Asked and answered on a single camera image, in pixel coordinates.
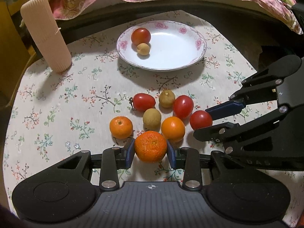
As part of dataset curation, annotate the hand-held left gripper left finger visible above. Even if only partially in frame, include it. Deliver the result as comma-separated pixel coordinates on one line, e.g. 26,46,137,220
56,138,136,192

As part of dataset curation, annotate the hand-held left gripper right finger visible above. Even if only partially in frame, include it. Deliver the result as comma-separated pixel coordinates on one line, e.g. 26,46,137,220
166,139,238,191

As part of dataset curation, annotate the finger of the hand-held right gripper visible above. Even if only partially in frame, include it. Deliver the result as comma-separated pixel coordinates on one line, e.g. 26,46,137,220
205,55,302,121
193,103,289,159

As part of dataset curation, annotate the large bumpy orange mandarin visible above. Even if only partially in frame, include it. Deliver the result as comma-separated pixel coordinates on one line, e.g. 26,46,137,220
134,131,168,163

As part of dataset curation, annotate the small orange mandarin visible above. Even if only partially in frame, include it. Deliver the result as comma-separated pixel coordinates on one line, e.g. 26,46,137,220
161,116,186,142
109,116,134,139

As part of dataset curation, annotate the oblong red tomato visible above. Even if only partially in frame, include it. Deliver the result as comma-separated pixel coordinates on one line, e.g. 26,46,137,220
173,95,194,120

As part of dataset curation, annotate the red tomato with dark stem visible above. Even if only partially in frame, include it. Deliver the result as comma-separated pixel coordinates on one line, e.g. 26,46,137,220
129,93,156,112

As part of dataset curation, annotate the white floral rimmed plate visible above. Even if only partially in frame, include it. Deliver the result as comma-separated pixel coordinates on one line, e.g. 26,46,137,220
116,20,207,71

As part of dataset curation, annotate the floral print tablecloth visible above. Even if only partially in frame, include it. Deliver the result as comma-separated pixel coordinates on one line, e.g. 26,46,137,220
3,9,304,221

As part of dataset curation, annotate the small brown longan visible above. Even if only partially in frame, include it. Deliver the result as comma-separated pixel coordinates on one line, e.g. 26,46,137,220
136,43,150,56

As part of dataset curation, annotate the large round red tomato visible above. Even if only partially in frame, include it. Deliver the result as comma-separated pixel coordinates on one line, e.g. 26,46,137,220
131,28,151,45

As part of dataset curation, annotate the pink ribbed plastic cup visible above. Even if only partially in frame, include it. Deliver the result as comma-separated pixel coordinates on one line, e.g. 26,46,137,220
20,0,72,74

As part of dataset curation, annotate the yellow wooden cabinet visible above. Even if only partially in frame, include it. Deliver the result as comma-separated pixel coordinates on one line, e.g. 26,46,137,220
0,0,32,102

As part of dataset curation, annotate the dark bed frame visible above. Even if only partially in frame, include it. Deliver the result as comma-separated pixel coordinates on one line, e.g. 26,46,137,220
57,0,304,55

